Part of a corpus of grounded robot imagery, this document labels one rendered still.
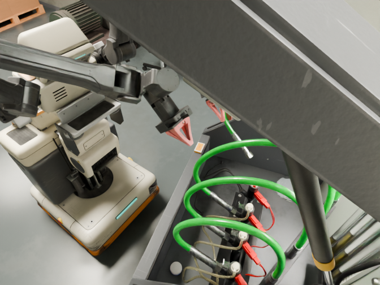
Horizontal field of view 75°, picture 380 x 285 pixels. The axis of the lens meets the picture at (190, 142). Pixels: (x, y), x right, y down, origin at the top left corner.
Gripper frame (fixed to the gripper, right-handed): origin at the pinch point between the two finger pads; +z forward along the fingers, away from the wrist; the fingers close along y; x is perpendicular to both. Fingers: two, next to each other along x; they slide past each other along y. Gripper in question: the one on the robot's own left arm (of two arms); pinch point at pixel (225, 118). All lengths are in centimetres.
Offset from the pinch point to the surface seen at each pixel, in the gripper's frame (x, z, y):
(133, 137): 177, -15, 28
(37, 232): 155, 39, -65
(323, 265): -43, 20, -28
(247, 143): -21.7, 7.7, -14.0
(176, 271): 19, 44, -21
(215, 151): -14.1, 7.9, -16.9
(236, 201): 8.2, 27.5, 2.0
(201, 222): -18.8, 19.5, -27.1
